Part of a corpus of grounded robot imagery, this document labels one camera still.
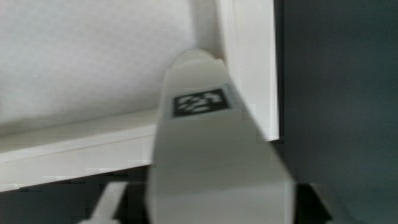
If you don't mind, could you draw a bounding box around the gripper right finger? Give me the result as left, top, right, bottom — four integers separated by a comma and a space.
292, 181, 358, 224

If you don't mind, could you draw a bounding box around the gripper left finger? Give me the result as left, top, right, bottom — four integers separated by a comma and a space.
79, 181, 148, 224

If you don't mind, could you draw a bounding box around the white leg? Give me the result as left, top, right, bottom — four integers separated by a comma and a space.
146, 49, 295, 224

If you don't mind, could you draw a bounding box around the white square desk top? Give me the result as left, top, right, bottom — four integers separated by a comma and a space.
0, 0, 279, 192

